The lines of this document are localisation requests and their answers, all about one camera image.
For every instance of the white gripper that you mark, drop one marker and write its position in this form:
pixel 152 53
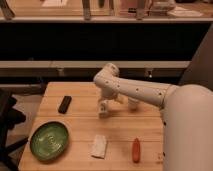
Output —
pixel 105 96

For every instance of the white bottle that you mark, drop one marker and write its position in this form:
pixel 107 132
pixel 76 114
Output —
pixel 103 112

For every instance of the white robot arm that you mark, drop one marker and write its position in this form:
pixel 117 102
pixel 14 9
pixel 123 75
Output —
pixel 187 116

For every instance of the white paper cup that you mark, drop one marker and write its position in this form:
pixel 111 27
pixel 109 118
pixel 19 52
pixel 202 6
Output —
pixel 132 103

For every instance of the black rectangular block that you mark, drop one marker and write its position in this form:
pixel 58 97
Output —
pixel 64 104

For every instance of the orange carrot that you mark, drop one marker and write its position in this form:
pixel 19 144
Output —
pixel 136 150

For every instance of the green round bowl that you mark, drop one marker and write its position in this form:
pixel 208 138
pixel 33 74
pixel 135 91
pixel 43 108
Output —
pixel 49 141

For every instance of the black office chair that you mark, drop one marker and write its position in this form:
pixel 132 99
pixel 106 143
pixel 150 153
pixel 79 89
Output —
pixel 9 117

